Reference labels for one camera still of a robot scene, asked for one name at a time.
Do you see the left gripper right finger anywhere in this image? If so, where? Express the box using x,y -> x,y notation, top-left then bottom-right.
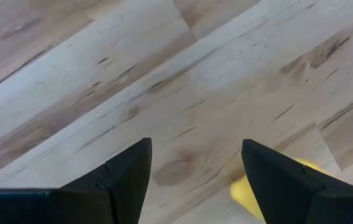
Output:
241,138 -> 353,224

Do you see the yellow lemon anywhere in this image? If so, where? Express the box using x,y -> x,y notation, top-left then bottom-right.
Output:
229,157 -> 332,223

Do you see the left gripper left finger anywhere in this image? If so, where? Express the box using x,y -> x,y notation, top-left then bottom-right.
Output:
0,138 -> 153,224

